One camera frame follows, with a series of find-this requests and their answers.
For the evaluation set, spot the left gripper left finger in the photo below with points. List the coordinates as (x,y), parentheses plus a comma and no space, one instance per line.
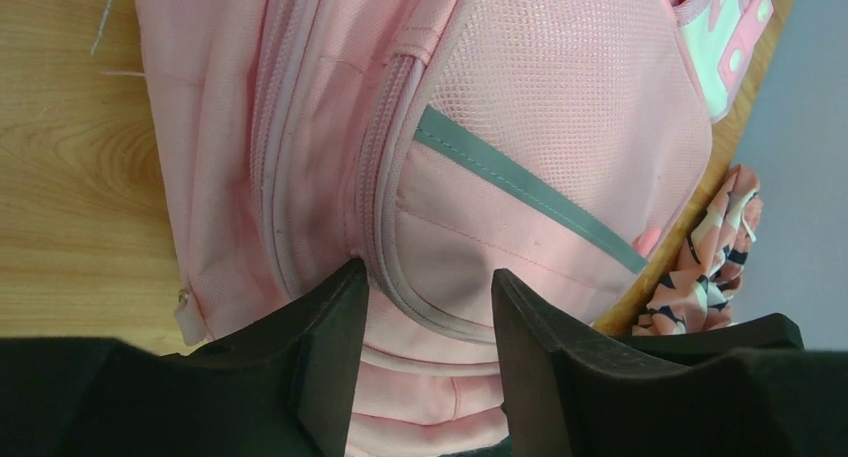
(282,386)

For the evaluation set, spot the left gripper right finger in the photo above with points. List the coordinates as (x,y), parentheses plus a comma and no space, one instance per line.
(570,390)

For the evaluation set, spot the pink student backpack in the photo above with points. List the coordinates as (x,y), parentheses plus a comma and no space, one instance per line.
(437,140)

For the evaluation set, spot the pink patterned cloth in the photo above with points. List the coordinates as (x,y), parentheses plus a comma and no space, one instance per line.
(696,294)

